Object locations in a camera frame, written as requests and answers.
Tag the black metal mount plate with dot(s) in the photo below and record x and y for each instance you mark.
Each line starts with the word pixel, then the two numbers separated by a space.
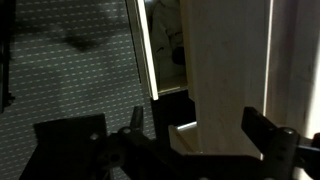
pixel 66 150

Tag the black folded garment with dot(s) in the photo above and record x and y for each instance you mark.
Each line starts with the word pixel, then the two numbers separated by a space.
pixel 179 56

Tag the small light wooden drawer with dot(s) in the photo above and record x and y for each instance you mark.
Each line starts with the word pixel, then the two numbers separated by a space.
pixel 183 131

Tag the gray folded garment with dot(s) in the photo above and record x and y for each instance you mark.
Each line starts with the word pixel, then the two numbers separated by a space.
pixel 165 36

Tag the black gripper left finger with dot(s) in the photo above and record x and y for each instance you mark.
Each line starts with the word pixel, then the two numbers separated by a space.
pixel 136 133

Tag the light wooden bed frame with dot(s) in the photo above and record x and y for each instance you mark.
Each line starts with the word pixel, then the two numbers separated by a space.
pixel 226 66

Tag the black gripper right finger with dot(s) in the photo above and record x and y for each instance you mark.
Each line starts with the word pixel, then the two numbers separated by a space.
pixel 276 140

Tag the long light wooden drawer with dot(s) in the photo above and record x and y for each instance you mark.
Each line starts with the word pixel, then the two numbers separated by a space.
pixel 146 50

